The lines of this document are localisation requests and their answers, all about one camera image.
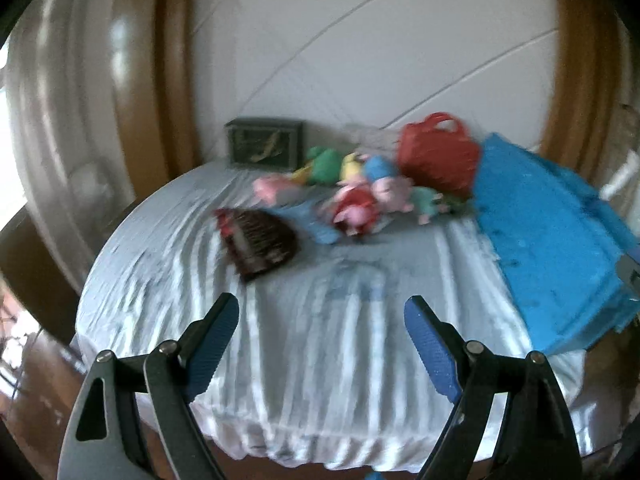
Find red dress pig plush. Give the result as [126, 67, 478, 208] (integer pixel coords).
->
[324, 182, 381, 237]

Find white wall power strip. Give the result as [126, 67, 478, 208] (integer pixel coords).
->
[344, 124, 400, 151]

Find dark patterned snack packet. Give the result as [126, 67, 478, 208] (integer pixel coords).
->
[214, 208, 299, 283]

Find green plush toy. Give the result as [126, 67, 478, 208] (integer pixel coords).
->
[307, 146, 344, 186]

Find teal dress pig plush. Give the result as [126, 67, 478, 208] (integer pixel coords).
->
[410, 186, 450, 226]

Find yellow plush toy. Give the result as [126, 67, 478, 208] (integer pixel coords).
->
[338, 152, 367, 185]

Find blue dress pig plush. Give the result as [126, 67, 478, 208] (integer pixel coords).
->
[362, 155, 413, 214]

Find wooden frosted glass door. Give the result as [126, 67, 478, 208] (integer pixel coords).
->
[1, 0, 202, 290]

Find blue foldable storage box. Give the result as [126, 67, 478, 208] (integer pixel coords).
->
[473, 133, 639, 354]

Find blue plastic boomerang toy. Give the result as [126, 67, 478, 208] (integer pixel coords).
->
[268, 200, 342, 245]

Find pink book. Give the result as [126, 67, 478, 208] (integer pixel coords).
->
[253, 174, 302, 207]

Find red plastic toy case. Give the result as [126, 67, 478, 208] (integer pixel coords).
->
[397, 112, 482, 198]

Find dark green gift box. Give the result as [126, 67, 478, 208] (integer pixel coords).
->
[224, 117, 305, 171]

